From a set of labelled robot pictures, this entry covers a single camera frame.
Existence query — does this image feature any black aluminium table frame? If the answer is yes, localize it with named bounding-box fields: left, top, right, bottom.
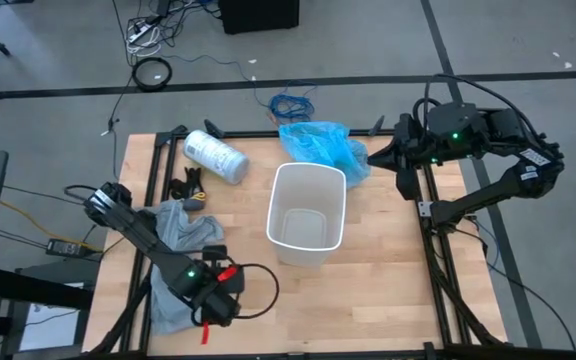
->
left=85, top=115, right=512, bottom=360

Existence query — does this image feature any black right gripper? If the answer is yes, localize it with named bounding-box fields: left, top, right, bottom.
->
left=367, top=113, right=432, bottom=171

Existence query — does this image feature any white plastic trash bin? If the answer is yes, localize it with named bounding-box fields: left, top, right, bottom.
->
left=266, top=161, right=348, bottom=269

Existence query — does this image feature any yellow cable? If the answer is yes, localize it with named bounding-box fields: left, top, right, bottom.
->
left=0, top=199, right=105, bottom=254

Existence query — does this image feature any white power strip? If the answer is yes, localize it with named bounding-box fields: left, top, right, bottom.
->
left=126, top=22, right=162, bottom=46

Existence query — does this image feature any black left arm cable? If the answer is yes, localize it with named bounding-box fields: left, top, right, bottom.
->
left=190, top=263, right=281, bottom=321

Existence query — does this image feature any black power adapter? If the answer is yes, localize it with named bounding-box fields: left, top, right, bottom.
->
left=45, top=238, right=88, bottom=259

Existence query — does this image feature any white wipes canister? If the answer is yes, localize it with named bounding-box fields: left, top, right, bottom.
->
left=182, top=129, right=250, bottom=185

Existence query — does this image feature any blue coiled cable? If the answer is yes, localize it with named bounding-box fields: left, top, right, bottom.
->
left=266, top=79, right=317, bottom=124

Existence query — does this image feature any blue plastic trash bag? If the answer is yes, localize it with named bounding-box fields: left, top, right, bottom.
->
left=277, top=120, right=372, bottom=190

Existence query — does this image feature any black box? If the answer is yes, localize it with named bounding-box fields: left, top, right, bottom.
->
left=217, top=0, right=301, bottom=35

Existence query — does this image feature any black stand beam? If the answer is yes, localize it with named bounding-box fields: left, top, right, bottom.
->
left=0, top=267, right=94, bottom=311

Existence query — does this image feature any black coiled cable ring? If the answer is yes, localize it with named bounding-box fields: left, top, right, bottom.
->
left=131, top=56, right=173, bottom=93

